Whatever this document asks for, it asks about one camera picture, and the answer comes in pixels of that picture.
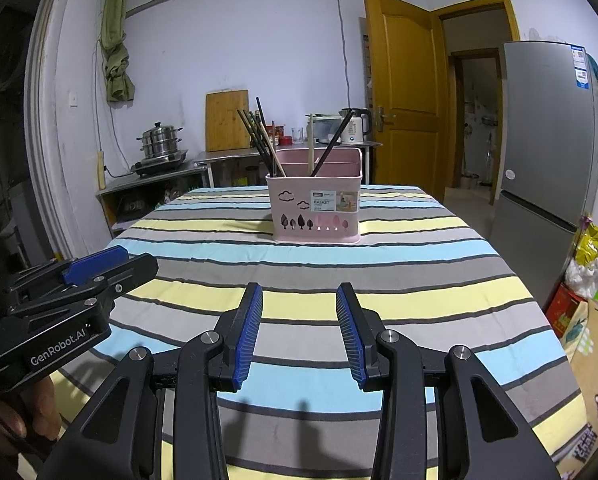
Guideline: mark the yellow door frame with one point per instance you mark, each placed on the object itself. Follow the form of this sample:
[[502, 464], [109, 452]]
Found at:
[[479, 2]]

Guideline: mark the steel stove shelf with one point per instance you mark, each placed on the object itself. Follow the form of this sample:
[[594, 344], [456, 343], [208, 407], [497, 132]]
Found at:
[[179, 172]]

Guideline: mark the steel kitchen table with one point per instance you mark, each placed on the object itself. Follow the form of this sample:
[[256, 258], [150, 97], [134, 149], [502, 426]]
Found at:
[[224, 156]]

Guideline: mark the mop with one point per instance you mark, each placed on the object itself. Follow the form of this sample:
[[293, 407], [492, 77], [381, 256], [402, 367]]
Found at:
[[489, 160]]

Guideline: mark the green hanging cloth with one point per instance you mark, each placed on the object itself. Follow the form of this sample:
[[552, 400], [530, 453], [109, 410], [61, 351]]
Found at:
[[118, 60]]

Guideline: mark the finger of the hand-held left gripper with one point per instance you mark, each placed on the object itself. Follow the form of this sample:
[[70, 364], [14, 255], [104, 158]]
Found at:
[[94, 262], [134, 270]]

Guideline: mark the white wall switch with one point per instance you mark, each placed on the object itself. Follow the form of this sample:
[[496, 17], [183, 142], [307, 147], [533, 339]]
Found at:
[[74, 98]]

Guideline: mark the wall poster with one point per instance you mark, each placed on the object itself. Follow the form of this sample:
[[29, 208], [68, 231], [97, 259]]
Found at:
[[366, 60]]

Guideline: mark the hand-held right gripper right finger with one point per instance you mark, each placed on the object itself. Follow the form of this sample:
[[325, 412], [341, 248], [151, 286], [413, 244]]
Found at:
[[351, 335]]

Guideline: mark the red box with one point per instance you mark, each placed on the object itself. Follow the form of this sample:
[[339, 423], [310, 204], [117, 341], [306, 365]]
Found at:
[[564, 310]]

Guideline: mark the yellow wooden door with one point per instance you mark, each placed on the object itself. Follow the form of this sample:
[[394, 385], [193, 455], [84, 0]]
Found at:
[[409, 85]]

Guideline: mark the wooden cutting board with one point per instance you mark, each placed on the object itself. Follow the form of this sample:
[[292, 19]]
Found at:
[[226, 120]]

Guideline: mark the grey metal-tipped chopstick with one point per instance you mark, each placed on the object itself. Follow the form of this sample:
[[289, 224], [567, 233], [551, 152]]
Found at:
[[258, 130]]

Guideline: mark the printed cardboard box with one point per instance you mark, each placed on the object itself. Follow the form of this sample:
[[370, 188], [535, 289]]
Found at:
[[596, 385]]

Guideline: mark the steel steamer pot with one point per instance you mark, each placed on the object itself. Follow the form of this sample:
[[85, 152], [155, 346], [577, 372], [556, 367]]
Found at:
[[160, 142]]

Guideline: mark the clear plastic container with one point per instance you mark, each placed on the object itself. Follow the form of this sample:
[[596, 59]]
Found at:
[[323, 132]]

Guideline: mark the steel stove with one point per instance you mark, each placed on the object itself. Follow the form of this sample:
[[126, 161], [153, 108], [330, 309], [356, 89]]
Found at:
[[159, 164]]

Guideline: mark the white electric kettle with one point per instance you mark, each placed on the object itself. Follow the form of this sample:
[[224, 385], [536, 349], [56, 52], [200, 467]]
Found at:
[[356, 130]]

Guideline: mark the white basin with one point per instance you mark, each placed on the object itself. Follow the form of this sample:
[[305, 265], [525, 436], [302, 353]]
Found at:
[[469, 181]]

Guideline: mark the yellowed power strip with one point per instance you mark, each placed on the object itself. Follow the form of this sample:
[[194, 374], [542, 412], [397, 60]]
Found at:
[[99, 170]]

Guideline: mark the grey refrigerator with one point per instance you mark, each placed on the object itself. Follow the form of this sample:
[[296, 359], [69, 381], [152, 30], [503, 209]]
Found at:
[[544, 160]]

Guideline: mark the red-lidded jar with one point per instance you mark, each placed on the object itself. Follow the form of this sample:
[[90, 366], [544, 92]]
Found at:
[[271, 135]]

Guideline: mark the person's left hand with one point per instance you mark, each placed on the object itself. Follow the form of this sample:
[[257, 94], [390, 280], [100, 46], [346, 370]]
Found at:
[[14, 420]]

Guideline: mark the striped tablecloth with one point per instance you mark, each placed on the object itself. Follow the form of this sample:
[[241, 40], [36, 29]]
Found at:
[[404, 270]]

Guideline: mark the yellow snack bag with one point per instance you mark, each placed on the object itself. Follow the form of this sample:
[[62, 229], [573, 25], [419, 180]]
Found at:
[[591, 242]]

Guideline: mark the glass cup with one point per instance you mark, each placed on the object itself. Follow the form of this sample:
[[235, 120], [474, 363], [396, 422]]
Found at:
[[297, 136]]

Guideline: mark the white doorway frame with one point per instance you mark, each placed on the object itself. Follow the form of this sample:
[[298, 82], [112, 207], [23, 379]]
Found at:
[[54, 160]]

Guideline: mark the pink plastic basket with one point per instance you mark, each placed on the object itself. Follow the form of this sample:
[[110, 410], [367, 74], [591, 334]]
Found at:
[[299, 200]]

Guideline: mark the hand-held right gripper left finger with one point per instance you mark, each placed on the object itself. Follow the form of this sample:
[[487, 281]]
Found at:
[[246, 335]]

